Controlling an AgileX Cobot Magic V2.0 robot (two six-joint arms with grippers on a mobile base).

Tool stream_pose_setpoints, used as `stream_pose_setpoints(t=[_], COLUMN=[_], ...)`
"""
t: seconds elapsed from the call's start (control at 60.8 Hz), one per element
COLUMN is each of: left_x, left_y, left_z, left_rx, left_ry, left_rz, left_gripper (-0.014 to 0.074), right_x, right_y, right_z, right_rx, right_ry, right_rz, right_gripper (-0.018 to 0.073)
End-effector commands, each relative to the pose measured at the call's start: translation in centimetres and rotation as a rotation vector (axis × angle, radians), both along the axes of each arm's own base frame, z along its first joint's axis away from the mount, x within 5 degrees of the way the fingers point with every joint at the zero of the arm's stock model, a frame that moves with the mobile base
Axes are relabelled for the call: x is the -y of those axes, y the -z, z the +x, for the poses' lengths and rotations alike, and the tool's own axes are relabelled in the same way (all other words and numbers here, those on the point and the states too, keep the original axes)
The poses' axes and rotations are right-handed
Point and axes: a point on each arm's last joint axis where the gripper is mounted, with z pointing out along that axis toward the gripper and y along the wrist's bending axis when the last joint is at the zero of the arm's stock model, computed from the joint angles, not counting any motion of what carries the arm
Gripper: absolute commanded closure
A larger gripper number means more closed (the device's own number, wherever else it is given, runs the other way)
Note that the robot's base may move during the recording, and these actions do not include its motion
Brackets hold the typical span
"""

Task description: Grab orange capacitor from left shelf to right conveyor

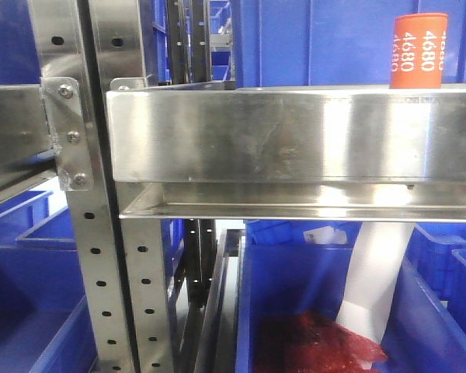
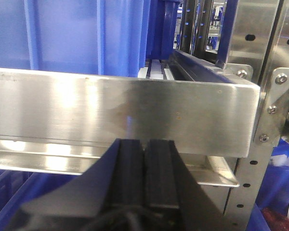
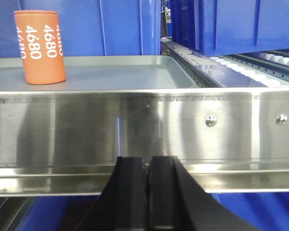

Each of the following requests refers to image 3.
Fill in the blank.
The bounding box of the blue bin behind tray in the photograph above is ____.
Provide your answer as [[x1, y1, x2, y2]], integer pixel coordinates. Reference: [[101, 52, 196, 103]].
[[0, 0, 161, 58]]

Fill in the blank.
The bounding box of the white roller conveyor track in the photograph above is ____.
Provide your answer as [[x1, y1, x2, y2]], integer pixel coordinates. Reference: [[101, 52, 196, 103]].
[[161, 38, 289, 88]]

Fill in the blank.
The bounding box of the orange cylindrical capacitor 4680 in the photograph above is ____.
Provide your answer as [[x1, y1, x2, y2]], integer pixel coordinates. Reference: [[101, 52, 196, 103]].
[[14, 10, 66, 85]]

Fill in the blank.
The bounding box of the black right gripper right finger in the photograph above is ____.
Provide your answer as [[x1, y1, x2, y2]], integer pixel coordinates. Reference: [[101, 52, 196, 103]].
[[148, 156, 257, 231]]

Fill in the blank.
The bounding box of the blue bin on rollers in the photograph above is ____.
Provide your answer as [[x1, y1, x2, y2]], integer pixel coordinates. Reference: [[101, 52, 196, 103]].
[[171, 0, 289, 56]]

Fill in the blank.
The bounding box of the stainless steel shelf rail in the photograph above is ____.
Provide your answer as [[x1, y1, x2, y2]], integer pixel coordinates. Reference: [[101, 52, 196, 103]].
[[0, 88, 289, 196]]

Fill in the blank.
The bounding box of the blue bin below shelf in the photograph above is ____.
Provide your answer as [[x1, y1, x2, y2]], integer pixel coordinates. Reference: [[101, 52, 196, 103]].
[[16, 192, 289, 231]]

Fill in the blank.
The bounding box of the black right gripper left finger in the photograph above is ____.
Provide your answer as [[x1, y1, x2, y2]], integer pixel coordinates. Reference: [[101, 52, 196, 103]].
[[75, 157, 147, 231]]

